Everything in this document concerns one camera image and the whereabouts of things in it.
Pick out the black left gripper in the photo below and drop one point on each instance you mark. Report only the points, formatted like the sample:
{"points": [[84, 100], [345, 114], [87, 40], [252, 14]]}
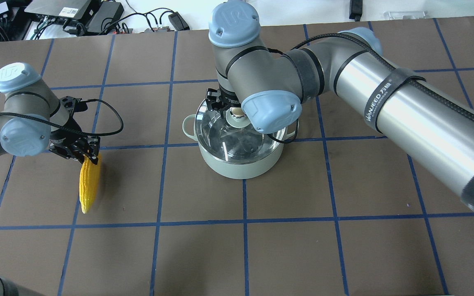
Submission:
{"points": [[65, 146]]}

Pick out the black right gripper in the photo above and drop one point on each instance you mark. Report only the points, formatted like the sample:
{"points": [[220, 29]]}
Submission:
{"points": [[216, 104]]}

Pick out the yellow corn cob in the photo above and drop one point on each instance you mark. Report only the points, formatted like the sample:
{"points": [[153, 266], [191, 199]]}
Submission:
{"points": [[89, 177]]}

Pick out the glass pot lid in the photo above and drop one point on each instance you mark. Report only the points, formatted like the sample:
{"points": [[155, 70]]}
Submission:
{"points": [[229, 144]]}

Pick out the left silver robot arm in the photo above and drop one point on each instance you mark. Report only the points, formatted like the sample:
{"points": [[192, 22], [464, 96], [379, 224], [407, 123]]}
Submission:
{"points": [[34, 119]]}

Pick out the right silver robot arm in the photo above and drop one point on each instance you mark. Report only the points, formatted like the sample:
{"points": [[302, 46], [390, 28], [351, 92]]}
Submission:
{"points": [[434, 129]]}

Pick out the pale green electric pot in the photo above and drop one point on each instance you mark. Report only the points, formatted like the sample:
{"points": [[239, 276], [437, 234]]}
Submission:
{"points": [[237, 118]]}

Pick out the black power brick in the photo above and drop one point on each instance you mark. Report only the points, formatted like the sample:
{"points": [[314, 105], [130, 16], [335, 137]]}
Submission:
{"points": [[108, 12]]}

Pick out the black electronics box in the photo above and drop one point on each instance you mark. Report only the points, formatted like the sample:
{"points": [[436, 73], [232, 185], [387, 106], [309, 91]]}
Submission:
{"points": [[76, 11]]}

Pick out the black power adapter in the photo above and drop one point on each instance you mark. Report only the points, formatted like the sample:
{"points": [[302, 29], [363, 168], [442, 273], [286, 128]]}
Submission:
{"points": [[355, 10]]}

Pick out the clear plastic bracket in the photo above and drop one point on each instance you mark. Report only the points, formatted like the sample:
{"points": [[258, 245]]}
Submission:
{"points": [[402, 15]]}

